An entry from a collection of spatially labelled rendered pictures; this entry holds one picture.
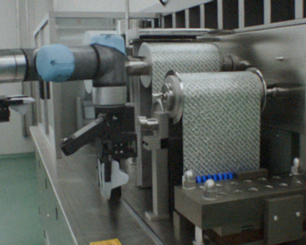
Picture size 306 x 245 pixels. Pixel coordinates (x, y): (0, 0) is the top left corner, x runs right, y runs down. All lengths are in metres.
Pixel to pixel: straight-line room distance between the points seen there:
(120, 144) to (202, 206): 0.23
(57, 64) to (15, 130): 5.82
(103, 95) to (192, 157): 0.35
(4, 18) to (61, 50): 5.78
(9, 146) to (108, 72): 5.82
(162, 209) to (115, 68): 0.49
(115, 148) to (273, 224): 0.41
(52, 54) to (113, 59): 0.14
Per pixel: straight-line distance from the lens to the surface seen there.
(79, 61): 0.85
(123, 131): 0.94
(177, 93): 1.10
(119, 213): 1.29
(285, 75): 1.26
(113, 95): 0.90
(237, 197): 1.00
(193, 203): 0.99
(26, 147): 6.68
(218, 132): 1.16
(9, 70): 0.93
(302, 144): 1.50
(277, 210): 1.04
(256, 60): 1.39
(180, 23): 2.03
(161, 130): 1.17
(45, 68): 0.85
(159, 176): 1.20
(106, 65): 0.89
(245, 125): 1.20
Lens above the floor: 1.34
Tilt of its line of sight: 8 degrees down
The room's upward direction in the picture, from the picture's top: 1 degrees counter-clockwise
